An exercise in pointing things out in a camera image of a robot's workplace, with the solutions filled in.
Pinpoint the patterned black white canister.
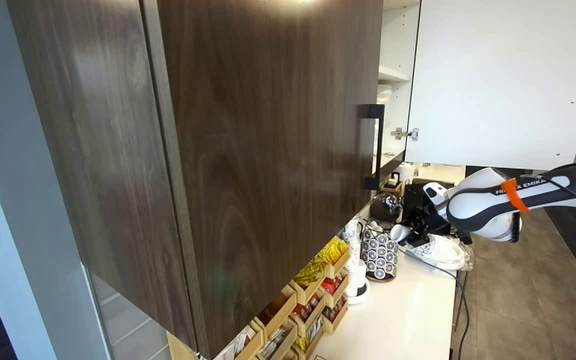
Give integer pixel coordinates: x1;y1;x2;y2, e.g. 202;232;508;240
360;226;399;280

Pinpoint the white bottle with black base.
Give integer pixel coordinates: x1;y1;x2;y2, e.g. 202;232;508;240
343;220;368;305

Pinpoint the dark wood cabinet door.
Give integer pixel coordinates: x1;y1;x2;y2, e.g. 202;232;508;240
7;0;382;358

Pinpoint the wooden tea bag organizer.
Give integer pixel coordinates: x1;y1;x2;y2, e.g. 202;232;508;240
166;237;351;360

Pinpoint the open white cabinet door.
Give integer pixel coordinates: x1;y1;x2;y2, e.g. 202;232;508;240
407;0;576;171

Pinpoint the orange strap on arm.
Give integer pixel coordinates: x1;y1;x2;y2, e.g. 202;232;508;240
501;177;529;214

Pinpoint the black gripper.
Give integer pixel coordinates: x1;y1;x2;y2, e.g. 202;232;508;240
407;195;450;246

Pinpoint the black coffee machine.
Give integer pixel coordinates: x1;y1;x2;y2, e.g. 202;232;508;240
402;179;450;234

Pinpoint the black power cable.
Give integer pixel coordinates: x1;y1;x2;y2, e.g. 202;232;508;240
450;268;473;360

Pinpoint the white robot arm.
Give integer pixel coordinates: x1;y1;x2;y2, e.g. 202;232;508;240
409;163;576;242

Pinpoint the white cabinet interior shelf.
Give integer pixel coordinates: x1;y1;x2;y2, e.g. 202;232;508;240
378;0;421;163

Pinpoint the black cabinet door handle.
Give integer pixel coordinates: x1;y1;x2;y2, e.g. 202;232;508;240
360;105;386;191

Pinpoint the dark kettle with handle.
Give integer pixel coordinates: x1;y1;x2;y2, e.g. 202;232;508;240
371;195;402;223

